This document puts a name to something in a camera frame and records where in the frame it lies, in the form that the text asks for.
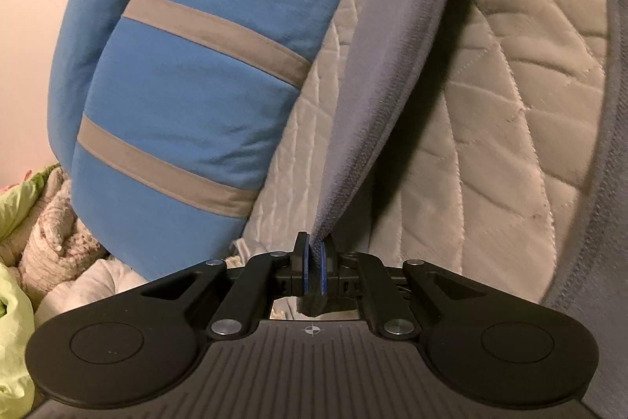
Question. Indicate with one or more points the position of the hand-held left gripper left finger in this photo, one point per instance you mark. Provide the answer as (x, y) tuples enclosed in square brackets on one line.
[(304, 264)]

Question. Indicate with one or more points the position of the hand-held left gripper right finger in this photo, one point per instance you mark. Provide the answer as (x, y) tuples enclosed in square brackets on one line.
[(324, 269)]

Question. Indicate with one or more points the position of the grey sweatshirt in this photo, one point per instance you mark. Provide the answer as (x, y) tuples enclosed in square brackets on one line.
[(392, 55)]

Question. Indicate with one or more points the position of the blue pillow with grey stripes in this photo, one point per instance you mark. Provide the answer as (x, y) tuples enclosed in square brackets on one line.
[(196, 105)]

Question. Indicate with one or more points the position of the white quilted comforter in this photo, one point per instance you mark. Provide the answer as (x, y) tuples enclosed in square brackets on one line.
[(98, 284)]

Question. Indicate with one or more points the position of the grey quilted bedspread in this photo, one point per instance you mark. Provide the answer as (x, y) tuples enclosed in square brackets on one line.
[(515, 105)]

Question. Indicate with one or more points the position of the beige knitted blanket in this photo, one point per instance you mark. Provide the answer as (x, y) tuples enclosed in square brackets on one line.
[(54, 227)]

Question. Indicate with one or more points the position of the light green cloth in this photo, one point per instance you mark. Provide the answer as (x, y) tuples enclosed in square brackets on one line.
[(12, 325)]

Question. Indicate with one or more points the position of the plain blue pillow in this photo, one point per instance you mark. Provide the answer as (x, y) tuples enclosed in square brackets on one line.
[(83, 55)]

